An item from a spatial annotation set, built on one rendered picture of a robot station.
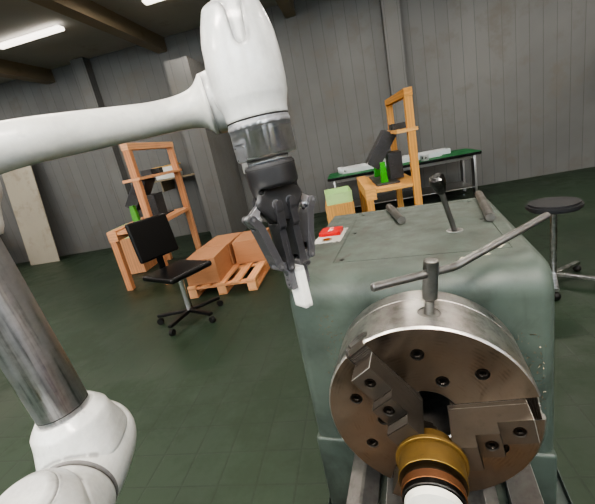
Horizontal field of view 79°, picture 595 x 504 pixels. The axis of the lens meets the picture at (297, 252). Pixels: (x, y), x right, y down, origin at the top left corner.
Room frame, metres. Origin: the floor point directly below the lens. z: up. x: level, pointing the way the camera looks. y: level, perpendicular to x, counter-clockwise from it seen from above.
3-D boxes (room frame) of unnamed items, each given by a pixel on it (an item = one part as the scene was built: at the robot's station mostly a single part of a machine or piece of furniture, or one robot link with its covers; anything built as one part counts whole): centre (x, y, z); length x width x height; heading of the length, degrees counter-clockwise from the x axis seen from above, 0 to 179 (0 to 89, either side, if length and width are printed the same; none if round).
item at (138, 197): (5.66, 2.32, 0.97); 1.50 x 1.33 x 1.94; 170
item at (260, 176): (0.55, 0.01, 1.46); 0.08 x 0.07 x 0.09; 125
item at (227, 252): (4.63, 0.84, 0.23); 1.26 x 0.89 x 0.46; 171
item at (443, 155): (6.69, -2.14, 0.47); 2.60 x 0.97 x 0.94; 79
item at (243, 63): (0.57, 0.02, 1.64); 0.13 x 0.11 x 0.16; 6
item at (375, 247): (0.89, -0.28, 1.06); 0.59 x 0.48 x 0.39; 160
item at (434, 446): (0.36, -0.11, 1.08); 0.09 x 0.09 x 0.09; 70
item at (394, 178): (4.97, -1.11, 0.92); 1.43 x 1.28 x 1.85; 169
